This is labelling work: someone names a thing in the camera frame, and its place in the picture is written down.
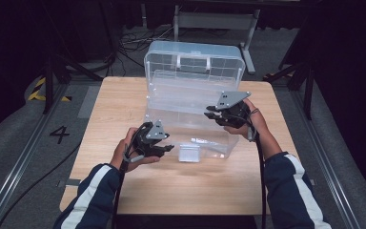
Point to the person's left hand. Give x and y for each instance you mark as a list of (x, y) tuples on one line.
[(122, 154)]

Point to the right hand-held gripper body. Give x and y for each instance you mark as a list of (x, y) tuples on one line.
[(233, 111)]

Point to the grey metal desk frame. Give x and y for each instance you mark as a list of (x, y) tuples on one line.
[(214, 20)]

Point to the black metal stand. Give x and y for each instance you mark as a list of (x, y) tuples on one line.
[(49, 82), (308, 89)]

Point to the large grey tape patch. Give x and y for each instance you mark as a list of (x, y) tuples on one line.
[(89, 101)]

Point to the metal floor rail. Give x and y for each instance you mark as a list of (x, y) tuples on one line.
[(330, 159), (19, 162)]

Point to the small grey tape patch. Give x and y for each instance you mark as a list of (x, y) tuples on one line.
[(71, 182)]

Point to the person's right hand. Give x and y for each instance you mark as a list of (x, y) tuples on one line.
[(257, 124)]

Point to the yellow black hazard tape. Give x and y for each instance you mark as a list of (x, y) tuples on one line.
[(36, 92)]

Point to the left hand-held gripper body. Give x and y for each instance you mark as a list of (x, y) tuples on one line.
[(149, 140)]

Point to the clear plastic storage box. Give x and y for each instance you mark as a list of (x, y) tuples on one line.
[(193, 95)]

